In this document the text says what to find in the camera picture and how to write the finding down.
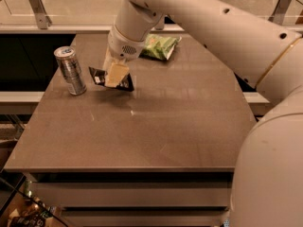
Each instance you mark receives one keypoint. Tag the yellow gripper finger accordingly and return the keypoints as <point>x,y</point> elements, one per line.
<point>109,60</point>
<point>115,73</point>

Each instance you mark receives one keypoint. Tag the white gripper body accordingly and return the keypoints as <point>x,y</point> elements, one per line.
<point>121,47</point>

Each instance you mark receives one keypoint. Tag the black rxbar chocolate bar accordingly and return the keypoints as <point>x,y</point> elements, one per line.
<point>98,77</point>

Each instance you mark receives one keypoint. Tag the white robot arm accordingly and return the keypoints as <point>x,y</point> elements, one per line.
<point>267,188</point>

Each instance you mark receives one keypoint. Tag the silver redbull can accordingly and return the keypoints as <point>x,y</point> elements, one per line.
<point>67,60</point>

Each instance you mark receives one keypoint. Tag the green chip bag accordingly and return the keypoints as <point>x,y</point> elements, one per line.
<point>159,47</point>

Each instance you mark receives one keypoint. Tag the upper grey drawer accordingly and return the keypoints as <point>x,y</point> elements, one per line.
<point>133,194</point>

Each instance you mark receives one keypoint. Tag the grey drawer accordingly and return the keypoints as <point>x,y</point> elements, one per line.
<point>144,218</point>
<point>133,194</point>

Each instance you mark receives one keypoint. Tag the lower grey drawer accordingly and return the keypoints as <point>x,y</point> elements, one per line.
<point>144,218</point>

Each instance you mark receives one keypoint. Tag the bin with snacks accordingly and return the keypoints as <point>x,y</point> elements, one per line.
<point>21,208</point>

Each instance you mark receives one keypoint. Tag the middle metal railing bracket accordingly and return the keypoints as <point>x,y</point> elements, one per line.
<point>161,24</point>

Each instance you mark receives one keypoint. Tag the metal railing bracket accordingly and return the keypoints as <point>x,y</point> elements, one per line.
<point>161,24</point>
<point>41,17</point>
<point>279,12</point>

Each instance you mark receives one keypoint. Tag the left metal railing bracket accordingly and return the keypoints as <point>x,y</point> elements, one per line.
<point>41,17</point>

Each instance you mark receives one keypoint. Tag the right metal railing bracket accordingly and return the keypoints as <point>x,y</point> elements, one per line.
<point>279,12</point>

